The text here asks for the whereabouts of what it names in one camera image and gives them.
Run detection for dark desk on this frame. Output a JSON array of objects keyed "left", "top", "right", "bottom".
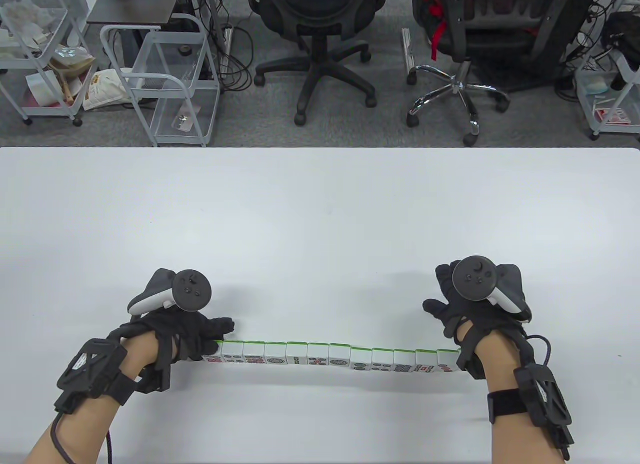
[{"left": 86, "top": 0, "right": 187, "bottom": 65}]

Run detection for black white handheld controller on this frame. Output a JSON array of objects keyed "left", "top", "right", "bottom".
[
  {"left": 451, "top": 256, "right": 533, "bottom": 322},
  {"left": 127, "top": 268, "right": 215, "bottom": 316}
]

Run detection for clear plastic bag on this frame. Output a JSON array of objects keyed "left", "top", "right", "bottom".
[{"left": 47, "top": 44, "right": 97, "bottom": 80}]

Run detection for person's left hand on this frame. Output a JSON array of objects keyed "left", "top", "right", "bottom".
[{"left": 118, "top": 307, "right": 236, "bottom": 395}]

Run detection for crumpled white plastic bag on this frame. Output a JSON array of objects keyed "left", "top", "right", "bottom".
[{"left": 0, "top": 0, "right": 53, "bottom": 50}]

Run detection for person's right hand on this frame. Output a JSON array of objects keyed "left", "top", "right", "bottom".
[{"left": 422, "top": 260, "right": 534, "bottom": 381}]

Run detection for white paper roll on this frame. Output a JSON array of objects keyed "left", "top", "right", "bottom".
[{"left": 25, "top": 70, "right": 63, "bottom": 107}]

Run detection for row of mahjong tiles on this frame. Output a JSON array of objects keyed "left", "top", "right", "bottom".
[{"left": 202, "top": 340, "right": 461, "bottom": 375}]

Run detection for red ribbon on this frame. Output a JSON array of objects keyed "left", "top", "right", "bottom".
[{"left": 422, "top": 0, "right": 449, "bottom": 61}]

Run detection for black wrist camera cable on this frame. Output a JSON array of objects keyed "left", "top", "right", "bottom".
[
  {"left": 50, "top": 412, "right": 115, "bottom": 464},
  {"left": 524, "top": 334, "right": 552, "bottom": 369}
]

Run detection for person's left forearm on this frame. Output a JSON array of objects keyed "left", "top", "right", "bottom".
[{"left": 22, "top": 333, "right": 162, "bottom": 464}]

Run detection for black floor cables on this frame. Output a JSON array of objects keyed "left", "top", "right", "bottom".
[
  {"left": 190, "top": 0, "right": 256, "bottom": 92},
  {"left": 552, "top": 0, "right": 621, "bottom": 102}
]

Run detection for printed paper bag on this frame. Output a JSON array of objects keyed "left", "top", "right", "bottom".
[{"left": 81, "top": 68, "right": 133, "bottom": 111}]

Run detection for white wire cart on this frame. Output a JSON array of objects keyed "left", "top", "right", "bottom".
[
  {"left": 100, "top": 13, "right": 221, "bottom": 147},
  {"left": 574, "top": 49, "right": 640, "bottom": 141},
  {"left": 0, "top": 0, "right": 98, "bottom": 127}
]

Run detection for black mesh office chair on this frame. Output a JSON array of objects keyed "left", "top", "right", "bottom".
[{"left": 246, "top": 0, "right": 388, "bottom": 126}]

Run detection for red white box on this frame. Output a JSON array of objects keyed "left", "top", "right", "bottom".
[{"left": 594, "top": 107, "right": 632, "bottom": 125}]

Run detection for black chrome-base office chair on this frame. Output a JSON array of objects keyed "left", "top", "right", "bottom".
[{"left": 406, "top": 0, "right": 601, "bottom": 147}]

